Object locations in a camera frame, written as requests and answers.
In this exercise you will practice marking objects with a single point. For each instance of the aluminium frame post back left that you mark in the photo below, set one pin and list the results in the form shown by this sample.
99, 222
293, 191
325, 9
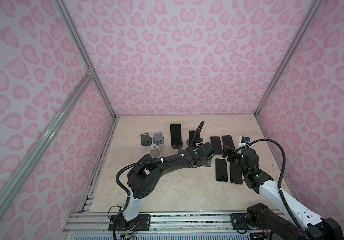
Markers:
70, 26

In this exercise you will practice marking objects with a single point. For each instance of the grey round phone stand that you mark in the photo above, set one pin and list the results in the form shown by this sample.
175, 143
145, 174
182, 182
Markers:
158, 138

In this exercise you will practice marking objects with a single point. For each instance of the aluminium frame post back right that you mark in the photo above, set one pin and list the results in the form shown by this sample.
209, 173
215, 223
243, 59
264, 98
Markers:
306, 23

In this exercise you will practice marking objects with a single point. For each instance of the aluminium diagonal frame bar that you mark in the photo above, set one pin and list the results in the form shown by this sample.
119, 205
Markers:
19, 177

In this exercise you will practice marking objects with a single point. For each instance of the aluminium frame post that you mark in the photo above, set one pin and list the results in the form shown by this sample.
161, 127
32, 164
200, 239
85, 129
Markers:
306, 23
70, 26

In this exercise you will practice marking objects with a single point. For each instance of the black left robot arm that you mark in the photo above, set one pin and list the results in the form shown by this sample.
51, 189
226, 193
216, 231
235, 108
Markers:
139, 179

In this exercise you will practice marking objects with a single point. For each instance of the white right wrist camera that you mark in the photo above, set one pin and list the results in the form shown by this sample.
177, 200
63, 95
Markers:
244, 140

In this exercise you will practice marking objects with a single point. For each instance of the black phone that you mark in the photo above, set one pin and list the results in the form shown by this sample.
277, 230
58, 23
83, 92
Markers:
176, 132
194, 138
221, 170
217, 144
236, 176
227, 140

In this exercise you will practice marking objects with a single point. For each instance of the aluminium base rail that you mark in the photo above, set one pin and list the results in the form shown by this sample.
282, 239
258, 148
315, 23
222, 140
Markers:
212, 225

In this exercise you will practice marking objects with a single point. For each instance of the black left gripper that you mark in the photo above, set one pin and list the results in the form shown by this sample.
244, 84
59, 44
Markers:
209, 157

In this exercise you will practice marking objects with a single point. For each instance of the dark round stand back left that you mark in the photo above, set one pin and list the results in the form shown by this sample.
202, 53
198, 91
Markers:
176, 145

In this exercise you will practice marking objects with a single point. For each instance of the dark round phone stand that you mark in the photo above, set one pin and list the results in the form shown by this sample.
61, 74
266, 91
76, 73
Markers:
145, 140

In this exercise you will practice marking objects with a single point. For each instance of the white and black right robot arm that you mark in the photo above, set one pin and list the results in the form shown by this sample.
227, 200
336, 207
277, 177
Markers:
298, 222

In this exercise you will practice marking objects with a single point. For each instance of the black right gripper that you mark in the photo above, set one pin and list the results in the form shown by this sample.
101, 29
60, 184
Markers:
233, 152

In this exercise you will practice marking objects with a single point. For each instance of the white phone stand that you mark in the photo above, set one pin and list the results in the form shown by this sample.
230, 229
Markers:
206, 163
155, 152

